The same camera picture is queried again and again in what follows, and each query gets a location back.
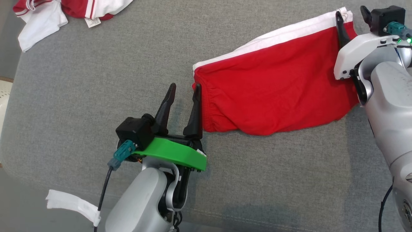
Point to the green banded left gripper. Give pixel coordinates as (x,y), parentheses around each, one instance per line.
(173,153)

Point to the red shorts with white stripe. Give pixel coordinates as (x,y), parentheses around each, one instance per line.
(276,83)

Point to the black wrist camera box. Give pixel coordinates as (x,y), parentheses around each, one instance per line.
(133,132)
(386,17)

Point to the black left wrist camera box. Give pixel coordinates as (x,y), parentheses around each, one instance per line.
(133,132)

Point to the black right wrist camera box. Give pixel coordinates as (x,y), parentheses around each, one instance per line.
(386,17)

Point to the red Bulls 23 jersey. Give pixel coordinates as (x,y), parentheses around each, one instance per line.
(42,19)

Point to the white paper strip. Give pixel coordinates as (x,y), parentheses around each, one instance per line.
(70,203)

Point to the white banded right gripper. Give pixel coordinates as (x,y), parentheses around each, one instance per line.
(357,51)

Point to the cream perforated laundry basket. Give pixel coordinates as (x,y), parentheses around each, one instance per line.
(4,103)

